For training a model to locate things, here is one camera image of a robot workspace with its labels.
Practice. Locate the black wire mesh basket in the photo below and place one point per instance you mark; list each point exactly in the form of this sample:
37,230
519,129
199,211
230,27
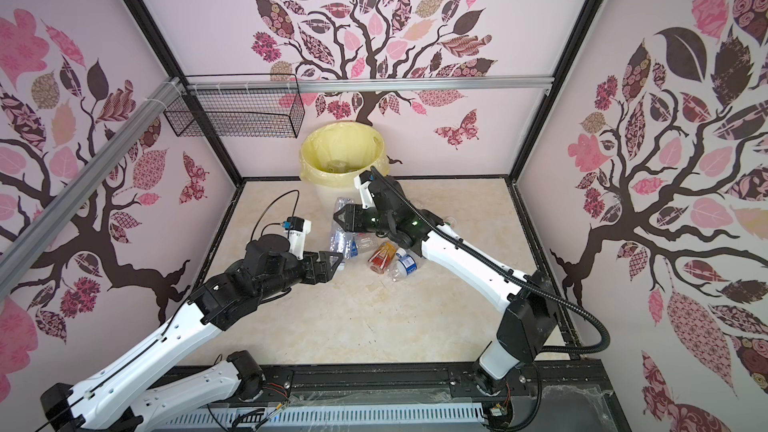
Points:
263,105

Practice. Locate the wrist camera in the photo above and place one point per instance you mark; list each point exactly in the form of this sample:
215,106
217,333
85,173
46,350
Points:
362,184
297,229

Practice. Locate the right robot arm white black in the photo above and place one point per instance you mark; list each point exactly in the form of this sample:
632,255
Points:
528,311

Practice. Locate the red yellow label bottle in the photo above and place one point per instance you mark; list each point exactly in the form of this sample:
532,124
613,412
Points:
381,259

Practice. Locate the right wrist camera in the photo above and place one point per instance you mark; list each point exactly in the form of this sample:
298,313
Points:
362,184

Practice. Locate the aluminium rail back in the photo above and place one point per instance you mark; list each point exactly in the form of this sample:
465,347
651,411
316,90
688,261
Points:
372,84

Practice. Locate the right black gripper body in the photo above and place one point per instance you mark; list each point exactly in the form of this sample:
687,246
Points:
384,225

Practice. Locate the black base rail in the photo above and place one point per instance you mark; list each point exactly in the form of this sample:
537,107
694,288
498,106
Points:
557,395

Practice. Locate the white slotted cable duct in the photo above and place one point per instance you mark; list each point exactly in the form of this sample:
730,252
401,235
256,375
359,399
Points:
337,417

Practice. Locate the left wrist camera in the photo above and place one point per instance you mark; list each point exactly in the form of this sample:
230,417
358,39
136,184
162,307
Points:
297,229

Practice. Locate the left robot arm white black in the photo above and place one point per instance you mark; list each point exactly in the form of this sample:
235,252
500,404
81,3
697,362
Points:
124,396

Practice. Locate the barcode blue label bottle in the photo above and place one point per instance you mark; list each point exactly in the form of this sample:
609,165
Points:
403,265

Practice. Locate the yellow plastic bin liner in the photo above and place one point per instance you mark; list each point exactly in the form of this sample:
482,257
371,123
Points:
333,155

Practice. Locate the aluminium rail left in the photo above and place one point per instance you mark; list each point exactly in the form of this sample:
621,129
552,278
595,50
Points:
24,251

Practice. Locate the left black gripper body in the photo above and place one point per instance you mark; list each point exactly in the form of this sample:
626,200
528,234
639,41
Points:
292,275

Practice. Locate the aluminium rail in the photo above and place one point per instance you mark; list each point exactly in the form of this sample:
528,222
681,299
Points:
24,251
372,84

